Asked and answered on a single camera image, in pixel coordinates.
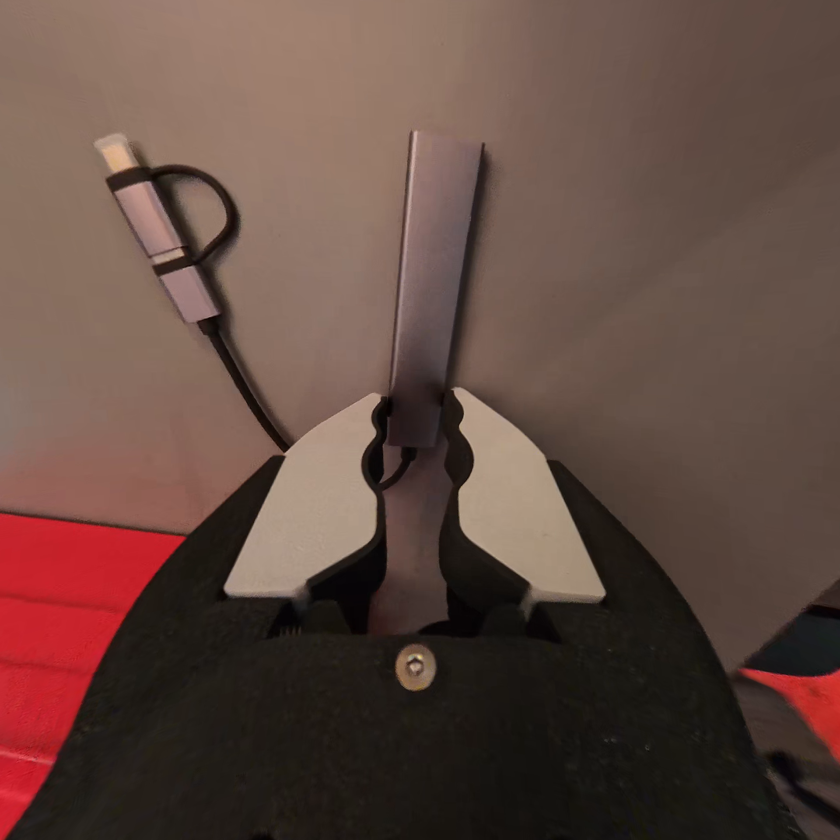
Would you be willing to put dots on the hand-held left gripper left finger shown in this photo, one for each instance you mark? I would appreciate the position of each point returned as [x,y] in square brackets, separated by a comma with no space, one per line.
[308,525]

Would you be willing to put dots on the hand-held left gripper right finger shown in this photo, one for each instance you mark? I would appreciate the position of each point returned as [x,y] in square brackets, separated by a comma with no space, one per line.
[525,525]

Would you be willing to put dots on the red plastic bin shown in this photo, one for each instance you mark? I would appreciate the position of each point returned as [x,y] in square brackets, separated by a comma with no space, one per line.
[65,623]

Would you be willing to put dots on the grey usb hub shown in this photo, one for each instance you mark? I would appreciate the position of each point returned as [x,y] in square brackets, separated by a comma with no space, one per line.
[433,275]

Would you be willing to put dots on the red blurred object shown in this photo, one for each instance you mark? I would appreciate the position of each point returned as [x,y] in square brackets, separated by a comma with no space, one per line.
[800,702]

